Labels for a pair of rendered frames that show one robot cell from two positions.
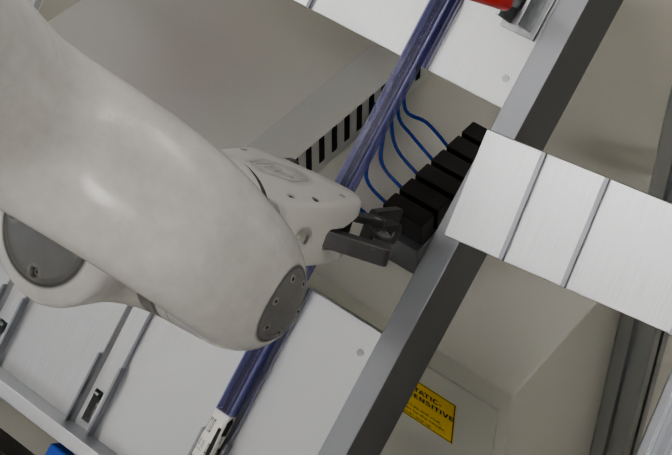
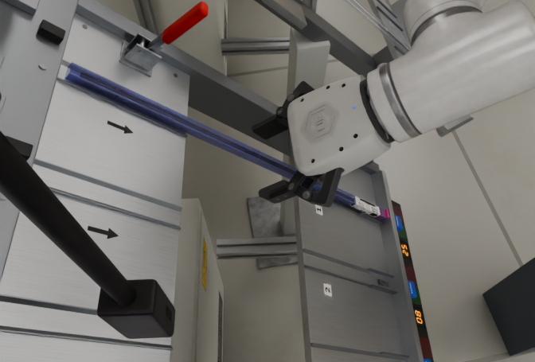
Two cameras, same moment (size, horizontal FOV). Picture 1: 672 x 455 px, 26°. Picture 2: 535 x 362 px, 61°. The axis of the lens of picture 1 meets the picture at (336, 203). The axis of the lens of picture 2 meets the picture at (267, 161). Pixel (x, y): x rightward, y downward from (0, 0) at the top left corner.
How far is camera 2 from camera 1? 0.99 m
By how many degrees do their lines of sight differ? 68
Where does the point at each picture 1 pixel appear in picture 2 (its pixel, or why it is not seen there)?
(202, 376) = (346, 223)
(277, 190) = (347, 88)
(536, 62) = (169, 49)
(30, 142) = not seen: outside the picture
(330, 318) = not seen: hidden behind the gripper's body
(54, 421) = (405, 289)
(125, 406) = (374, 263)
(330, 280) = (192, 310)
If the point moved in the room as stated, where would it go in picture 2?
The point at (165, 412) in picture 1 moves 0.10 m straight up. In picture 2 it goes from (365, 239) to (378, 209)
